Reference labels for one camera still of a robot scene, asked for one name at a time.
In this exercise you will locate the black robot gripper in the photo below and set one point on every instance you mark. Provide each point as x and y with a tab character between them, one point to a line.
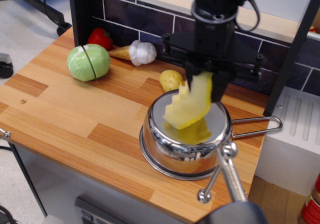
213	48

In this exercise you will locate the yellow rectangular sponge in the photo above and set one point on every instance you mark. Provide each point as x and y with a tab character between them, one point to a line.
191	103

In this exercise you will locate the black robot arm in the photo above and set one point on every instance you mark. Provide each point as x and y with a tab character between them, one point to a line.
218	11

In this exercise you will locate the stainless steel pot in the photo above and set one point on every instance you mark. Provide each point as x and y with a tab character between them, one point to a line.
190	154

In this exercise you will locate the yellow toy potato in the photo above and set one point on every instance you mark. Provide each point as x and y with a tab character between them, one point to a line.
170	80

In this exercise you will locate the white toy garlic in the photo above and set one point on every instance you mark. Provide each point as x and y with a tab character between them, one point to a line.
142	53

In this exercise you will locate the toy ice cream cone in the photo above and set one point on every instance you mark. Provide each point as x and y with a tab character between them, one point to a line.
120	52

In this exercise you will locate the white ribbed drainboard unit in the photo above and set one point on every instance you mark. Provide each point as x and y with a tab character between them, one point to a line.
290	158

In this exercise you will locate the green toy cabbage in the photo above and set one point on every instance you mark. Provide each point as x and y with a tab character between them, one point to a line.
88	62

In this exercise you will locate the grey oven control panel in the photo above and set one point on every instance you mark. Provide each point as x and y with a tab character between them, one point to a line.
90	214

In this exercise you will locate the black caster wheel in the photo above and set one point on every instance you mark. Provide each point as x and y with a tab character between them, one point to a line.
6	66

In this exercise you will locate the small chrome side knob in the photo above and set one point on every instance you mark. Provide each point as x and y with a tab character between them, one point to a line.
6	134

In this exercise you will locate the chrome clamp screw handle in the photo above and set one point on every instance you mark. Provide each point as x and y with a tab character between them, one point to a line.
225	154

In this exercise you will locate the black vertical shelf post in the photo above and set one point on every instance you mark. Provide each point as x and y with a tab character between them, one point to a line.
298	41

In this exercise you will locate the wooden wall shelf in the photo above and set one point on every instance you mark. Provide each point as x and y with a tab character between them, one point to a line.
269	26

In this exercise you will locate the black rolling stand frame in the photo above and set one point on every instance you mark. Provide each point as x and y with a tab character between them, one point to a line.
37	5

